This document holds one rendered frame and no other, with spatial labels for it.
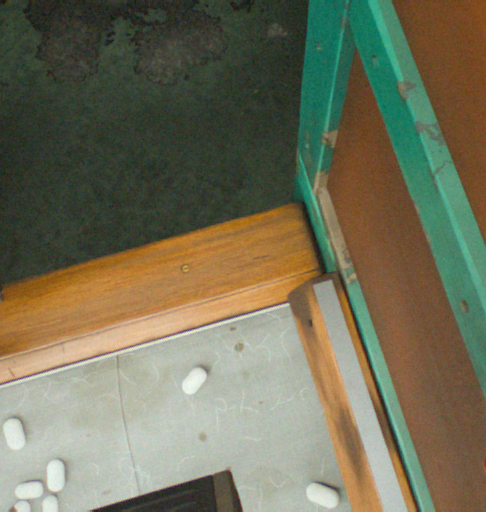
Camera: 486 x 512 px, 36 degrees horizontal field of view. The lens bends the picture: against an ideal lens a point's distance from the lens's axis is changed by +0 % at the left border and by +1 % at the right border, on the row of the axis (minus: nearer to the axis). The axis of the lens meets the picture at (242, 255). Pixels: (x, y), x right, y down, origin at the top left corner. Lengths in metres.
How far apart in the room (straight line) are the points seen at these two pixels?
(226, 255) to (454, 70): 0.57
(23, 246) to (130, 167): 0.31
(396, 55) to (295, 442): 0.57
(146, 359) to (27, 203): 0.97
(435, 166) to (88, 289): 0.60
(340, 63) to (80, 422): 0.56
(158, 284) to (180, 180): 0.88
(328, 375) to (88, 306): 0.31
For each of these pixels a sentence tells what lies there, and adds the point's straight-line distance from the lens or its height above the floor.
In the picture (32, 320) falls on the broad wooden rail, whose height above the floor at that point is 0.77.
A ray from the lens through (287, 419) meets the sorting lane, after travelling 0.92.
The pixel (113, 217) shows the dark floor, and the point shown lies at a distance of 1.78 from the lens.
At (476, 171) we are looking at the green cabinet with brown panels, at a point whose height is 1.30.
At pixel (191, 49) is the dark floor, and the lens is 1.93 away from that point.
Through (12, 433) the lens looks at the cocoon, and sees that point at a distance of 0.95.
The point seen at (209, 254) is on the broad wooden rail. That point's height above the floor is 0.76.
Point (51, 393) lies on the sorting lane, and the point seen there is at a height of 0.74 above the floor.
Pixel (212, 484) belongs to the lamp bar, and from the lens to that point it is 0.59.
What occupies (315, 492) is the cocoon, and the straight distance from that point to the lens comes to 0.90.
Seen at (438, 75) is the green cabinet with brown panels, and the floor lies 1.29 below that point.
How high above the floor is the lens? 1.66
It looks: 75 degrees down
